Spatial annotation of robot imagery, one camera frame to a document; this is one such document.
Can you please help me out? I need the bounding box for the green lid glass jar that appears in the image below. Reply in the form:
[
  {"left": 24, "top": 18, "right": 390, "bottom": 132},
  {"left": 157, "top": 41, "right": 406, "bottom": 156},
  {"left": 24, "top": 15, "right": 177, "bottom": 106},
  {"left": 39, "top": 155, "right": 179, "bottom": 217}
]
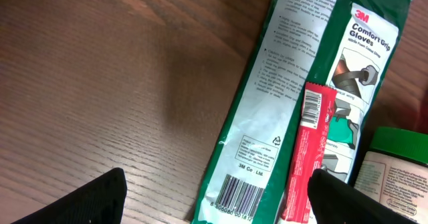
[{"left": 354, "top": 127, "right": 427, "bottom": 223}]

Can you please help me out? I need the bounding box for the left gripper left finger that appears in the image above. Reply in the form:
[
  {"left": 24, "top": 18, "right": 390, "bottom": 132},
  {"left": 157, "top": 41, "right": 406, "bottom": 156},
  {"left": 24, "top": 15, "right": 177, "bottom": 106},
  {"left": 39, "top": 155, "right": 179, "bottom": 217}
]
[{"left": 13, "top": 167, "right": 127, "bottom": 224}]

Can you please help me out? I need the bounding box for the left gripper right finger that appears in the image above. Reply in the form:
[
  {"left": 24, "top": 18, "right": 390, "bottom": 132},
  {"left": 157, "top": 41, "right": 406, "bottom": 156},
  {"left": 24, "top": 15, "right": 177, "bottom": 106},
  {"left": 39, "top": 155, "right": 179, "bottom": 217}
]
[{"left": 308, "top": 169, "right": 415, "bottom": 224}]

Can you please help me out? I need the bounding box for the red candy bar wrapper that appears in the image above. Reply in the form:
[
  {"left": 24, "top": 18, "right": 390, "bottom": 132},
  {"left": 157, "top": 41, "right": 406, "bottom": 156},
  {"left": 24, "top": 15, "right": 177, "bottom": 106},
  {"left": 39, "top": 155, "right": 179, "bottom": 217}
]
[{"left": 278, "top": 82, "right": 337, "bottom": 223}]

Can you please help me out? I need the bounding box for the green white gloves package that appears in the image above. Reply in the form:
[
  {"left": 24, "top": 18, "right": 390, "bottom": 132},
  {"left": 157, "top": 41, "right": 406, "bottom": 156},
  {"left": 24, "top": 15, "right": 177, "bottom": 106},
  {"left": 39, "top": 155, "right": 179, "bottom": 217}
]
[{"left": 193, "top": 0, "right": 412, "bottom": 223}]

